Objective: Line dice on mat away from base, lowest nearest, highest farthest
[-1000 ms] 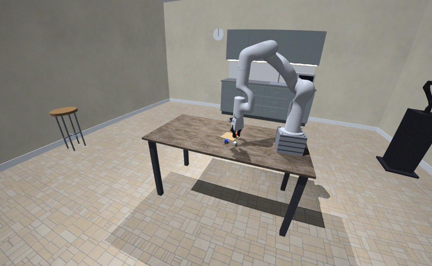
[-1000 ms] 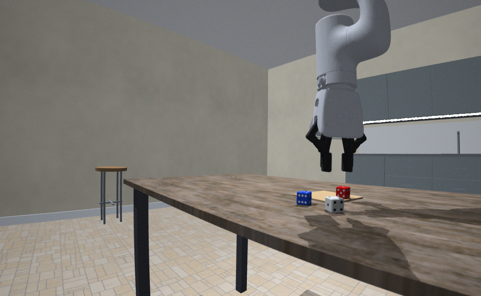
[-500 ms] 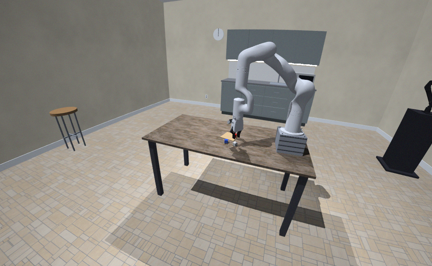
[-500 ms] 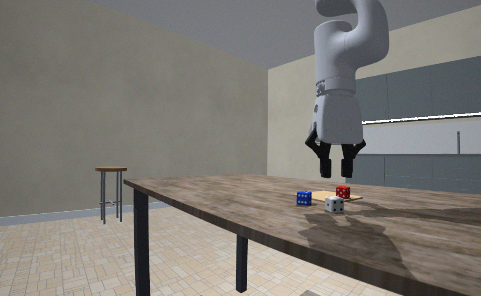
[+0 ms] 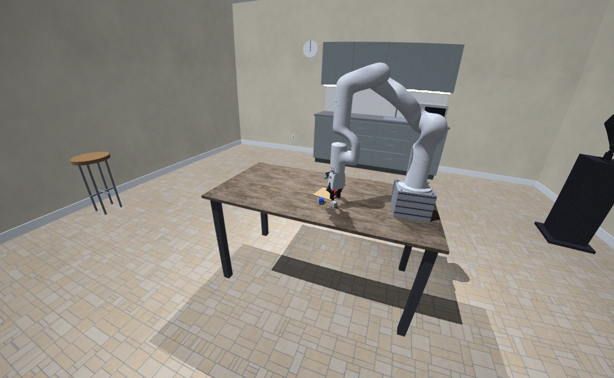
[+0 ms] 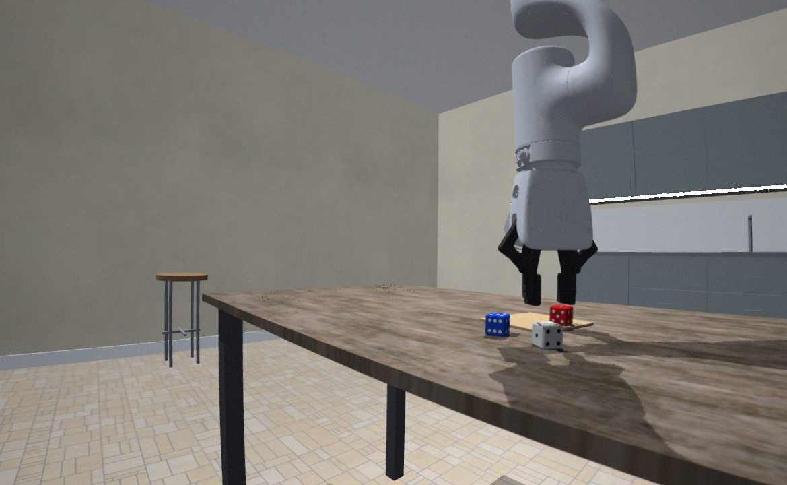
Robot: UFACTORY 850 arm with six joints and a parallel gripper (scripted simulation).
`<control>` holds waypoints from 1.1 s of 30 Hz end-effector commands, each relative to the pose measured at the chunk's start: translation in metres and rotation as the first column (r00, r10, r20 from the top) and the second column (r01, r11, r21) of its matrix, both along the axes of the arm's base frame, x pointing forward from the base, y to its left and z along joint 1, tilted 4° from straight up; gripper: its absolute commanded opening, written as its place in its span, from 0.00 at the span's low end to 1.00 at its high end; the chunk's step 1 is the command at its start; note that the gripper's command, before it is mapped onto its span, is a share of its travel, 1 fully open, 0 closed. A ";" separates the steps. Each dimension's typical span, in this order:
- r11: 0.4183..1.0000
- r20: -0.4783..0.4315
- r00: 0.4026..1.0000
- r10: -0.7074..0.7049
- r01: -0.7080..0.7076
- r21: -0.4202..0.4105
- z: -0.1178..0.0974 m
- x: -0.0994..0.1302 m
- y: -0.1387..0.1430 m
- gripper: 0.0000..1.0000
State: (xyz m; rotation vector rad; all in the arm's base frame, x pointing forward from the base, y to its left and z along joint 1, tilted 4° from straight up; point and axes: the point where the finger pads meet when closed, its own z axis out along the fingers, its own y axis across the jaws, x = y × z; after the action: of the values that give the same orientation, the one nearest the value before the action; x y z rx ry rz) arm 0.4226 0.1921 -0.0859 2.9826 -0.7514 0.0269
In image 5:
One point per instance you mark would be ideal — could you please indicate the beige flat mat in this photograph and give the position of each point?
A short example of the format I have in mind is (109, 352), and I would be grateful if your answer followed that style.
(323, 193)

